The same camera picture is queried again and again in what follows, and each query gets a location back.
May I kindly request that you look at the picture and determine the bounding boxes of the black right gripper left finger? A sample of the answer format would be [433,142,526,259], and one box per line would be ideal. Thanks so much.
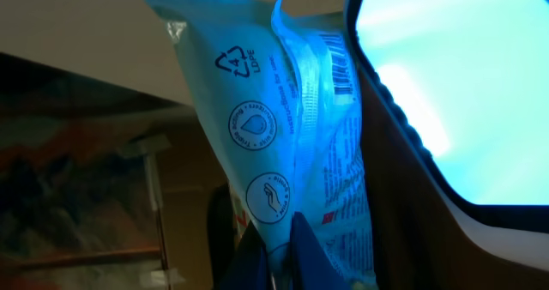
[216,223,271,290]

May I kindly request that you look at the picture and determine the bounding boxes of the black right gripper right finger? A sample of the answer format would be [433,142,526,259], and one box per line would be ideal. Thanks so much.
[290,212,350,290]

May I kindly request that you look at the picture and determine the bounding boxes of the light blue tissue pack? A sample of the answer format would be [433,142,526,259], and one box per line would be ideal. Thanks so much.
[145,0,377,289]

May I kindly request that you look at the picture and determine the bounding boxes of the white barcode scanner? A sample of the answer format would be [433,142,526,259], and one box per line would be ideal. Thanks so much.
[345,0,548,270]

